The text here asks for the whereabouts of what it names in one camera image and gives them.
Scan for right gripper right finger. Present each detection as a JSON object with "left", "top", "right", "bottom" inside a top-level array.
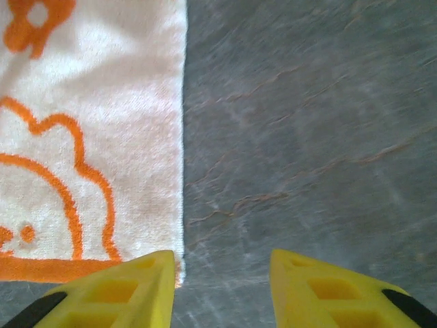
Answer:
[{"left": 269, "top": 248, "right": 437, "bottom": 328}]

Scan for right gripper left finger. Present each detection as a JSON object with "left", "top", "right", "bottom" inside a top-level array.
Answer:
[{"left": 0, "top": 249, "right": 177, "bottom": 328}]

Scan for white towel orange flower outlines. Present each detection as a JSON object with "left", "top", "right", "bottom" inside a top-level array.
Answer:
[{"left": 0, "top": 0, "right": 188, "bottom": 284}]

